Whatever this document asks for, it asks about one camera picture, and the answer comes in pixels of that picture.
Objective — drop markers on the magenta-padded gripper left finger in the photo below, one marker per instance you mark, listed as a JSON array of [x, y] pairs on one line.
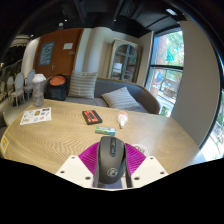
[[75, 168]]

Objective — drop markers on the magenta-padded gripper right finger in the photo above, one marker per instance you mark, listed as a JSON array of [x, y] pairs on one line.
[[148, 168]]

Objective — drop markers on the black computer mouse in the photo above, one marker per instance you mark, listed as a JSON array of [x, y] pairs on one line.
[[111, 160]]

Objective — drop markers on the small green and blue pack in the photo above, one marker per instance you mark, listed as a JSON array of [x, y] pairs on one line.
[[105, 130]]

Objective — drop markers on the black box with orange print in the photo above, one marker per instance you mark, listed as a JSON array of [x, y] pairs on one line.
[[92, 117]]

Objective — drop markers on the small white squeeze bottle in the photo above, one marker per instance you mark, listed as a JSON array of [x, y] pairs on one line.
[[122, 118]]

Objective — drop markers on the white printed sticker sheet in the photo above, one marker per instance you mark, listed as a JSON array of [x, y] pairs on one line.
[[36, 115]]

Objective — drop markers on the grey curved sofa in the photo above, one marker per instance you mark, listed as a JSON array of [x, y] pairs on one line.
[[146, 96]]

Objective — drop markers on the yellow sticker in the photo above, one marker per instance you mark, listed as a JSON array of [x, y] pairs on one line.
[[4, 144]]

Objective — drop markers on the small striped cushion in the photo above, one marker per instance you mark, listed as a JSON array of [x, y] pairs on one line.
[[120, 98]]

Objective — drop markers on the black and orange backpack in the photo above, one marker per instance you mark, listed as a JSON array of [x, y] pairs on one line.
[[56, 87]]

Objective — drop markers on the large striped cushion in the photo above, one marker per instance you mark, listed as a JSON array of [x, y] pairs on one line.
[[82, 84]]

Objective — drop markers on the clear bottle with white lid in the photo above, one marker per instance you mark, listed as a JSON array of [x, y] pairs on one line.
[[38, 90]]

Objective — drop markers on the group of white chairs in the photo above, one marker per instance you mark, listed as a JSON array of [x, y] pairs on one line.
[[20, 85]]

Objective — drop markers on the black-framed window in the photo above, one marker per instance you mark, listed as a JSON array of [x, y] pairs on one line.
[[166, 70]]

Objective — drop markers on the brown wooden door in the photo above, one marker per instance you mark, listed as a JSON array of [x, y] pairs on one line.
[[60, 60]]

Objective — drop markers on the grey glass-door cabinet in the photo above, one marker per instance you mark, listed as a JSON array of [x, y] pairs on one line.
[[124, 60]]

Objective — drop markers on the blue poster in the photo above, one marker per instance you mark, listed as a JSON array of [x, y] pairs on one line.
[[46, 53]]

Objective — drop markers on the white paper sign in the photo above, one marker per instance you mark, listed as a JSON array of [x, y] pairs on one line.
[[68, 46]]

